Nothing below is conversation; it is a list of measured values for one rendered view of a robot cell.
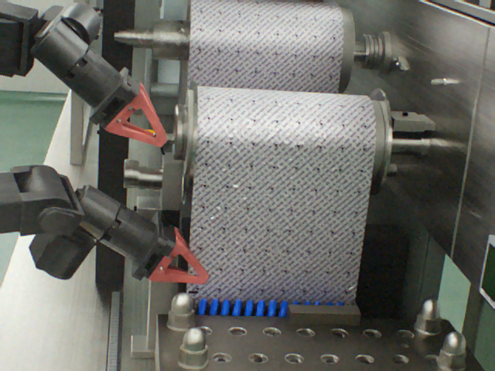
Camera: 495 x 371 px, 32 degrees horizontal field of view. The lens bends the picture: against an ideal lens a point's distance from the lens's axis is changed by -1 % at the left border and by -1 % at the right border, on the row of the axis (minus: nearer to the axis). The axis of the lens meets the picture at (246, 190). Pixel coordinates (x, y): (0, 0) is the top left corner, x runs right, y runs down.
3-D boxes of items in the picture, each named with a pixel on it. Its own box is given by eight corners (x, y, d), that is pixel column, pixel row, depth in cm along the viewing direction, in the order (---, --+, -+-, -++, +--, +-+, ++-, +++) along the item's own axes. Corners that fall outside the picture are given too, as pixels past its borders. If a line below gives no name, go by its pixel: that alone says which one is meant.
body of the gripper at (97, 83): (99, 129, 107) (53, 90, 105) (103, 110, 117) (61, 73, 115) (134, 91, 106) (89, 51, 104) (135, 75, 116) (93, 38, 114)
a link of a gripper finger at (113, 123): (146, 167, 112) (91, 119, 109) (146, 151, 119) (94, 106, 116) (182, 129, 111) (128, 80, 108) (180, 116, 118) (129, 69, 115)
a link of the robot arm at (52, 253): (48, 208, 102) (30, 165, 108) (2, 277, 106) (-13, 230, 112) (128, 230, 110) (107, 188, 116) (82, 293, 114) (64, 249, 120)
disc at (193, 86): (183, 158, 126) (190, 62, 119) (186, 158, 126) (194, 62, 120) (187, 207, 113) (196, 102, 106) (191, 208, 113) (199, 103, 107)
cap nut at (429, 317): (410, 321, 117) (414, 292, 116) (435, 322, 117) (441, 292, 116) (418, 335, 113) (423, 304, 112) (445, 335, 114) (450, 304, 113)
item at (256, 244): (185, 312, 118) (192, 185, 113) (352, 315, 122) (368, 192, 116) (185, 314, 118) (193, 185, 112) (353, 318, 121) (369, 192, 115)
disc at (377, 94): (353, 166, 130) (369, 73, 123) (356, 166, 130) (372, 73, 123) (376, 215, 117) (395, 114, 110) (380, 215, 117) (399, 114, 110)
